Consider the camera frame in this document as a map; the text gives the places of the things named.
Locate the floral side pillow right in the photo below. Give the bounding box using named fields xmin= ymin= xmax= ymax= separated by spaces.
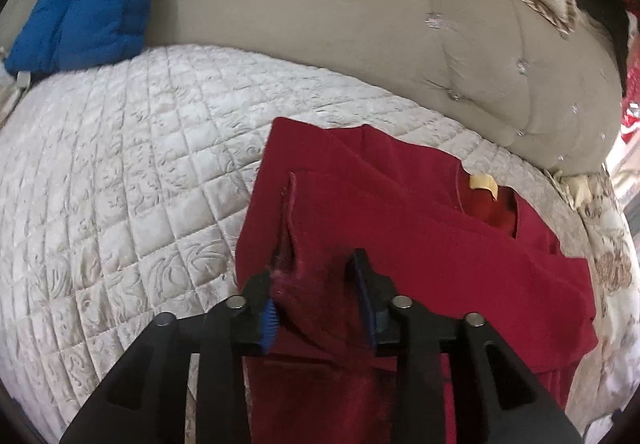
xmin=579 ymin=170 xmax=639 ymax=417

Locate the red polka dot garment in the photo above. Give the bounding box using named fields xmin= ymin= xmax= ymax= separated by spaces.
xmin=620 ymin=100 xmax=640 ymax=145

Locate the dark red sweater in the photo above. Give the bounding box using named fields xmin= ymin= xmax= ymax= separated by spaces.
xmin=235 ymin=118 xmax=597 ymax=443

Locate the beige tufted headboard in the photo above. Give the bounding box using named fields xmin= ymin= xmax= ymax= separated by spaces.
xmin=0 ymin=0 xmax=625 ymax=176

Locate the cream embroidered pillow left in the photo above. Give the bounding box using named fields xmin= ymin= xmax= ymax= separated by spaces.
xmin=0 ymin=50 xmax=32 ymax=126

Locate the blue quilted cushion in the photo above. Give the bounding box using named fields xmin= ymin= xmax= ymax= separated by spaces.
xmin=4 ymin=0 xmax=151 ymax=77

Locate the white quilted bedspread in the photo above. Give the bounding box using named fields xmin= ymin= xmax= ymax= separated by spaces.
xmin=1 ymin=45 xmax=592 ymax=443

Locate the cream crumpled cloth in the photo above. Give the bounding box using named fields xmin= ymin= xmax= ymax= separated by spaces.
xmin=546 ymin=172 xmax=593 ymax=211

